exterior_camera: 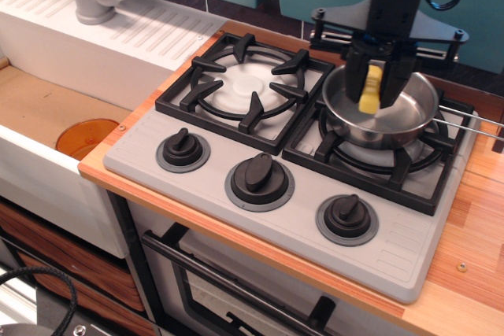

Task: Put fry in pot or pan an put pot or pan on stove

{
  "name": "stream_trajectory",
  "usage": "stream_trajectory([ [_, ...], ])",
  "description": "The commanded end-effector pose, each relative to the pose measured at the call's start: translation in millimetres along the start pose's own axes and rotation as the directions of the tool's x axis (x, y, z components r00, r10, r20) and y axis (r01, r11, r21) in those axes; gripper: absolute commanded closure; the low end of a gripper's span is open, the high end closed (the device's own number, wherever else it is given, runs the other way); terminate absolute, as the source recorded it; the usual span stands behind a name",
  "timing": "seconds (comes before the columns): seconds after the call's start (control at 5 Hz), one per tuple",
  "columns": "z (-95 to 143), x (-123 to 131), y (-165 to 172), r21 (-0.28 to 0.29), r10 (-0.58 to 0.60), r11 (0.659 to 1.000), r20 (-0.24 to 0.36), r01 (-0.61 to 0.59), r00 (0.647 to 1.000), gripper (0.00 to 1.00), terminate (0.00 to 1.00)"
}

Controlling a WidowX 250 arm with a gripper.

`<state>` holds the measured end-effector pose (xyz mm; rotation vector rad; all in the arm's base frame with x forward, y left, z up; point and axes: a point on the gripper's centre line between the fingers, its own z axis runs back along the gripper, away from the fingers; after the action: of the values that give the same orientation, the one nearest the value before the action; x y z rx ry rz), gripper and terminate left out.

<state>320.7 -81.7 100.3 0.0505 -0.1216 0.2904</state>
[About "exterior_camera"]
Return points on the black left burner grate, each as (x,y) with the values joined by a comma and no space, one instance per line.
(245,90)

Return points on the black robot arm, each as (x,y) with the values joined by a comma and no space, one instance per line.
(394,32)

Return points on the black stove knob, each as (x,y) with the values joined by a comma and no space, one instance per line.
(347,220)
(259,184)
(183,152)

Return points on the white toy sink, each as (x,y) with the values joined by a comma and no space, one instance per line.
(56,72)

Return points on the oven door with handle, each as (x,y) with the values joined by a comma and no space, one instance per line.
(223,292)

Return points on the black middle stove knob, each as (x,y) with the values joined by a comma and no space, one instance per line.
(259,184)

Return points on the orange plastic plate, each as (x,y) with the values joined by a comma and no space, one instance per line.
(80,139)

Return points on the stainless steel pan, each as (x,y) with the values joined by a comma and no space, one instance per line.
(394,127)

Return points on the black left stove knob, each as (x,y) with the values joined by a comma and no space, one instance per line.
(183,152)

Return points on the black right stove knob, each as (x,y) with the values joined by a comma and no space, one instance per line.
(347,220)

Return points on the black right burner grate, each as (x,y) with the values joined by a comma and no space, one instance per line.
(423,176)

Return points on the black burner grate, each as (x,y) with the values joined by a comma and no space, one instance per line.
(245,90)
(423,176)

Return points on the wooden drawer fronts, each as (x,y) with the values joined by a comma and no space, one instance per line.
(104,284)

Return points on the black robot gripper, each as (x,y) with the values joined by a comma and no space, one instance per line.
(393,31)

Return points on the grey toy stove top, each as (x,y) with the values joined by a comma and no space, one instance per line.
(395,262)

